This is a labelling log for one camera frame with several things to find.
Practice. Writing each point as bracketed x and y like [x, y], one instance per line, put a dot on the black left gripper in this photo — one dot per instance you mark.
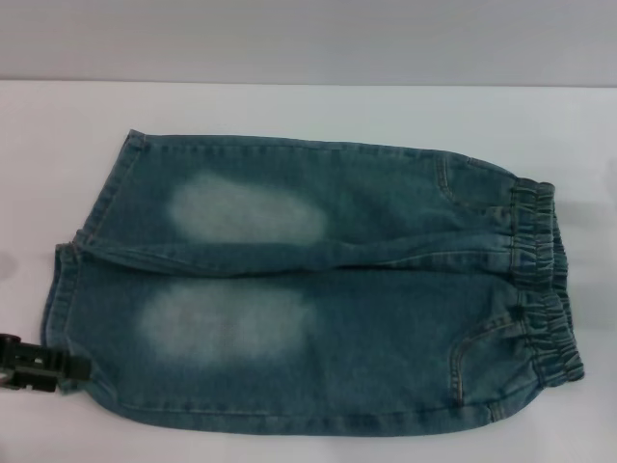
[7, 362]

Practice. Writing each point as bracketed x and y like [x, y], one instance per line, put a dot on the blue denim shorts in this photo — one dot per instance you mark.
[337, 337]

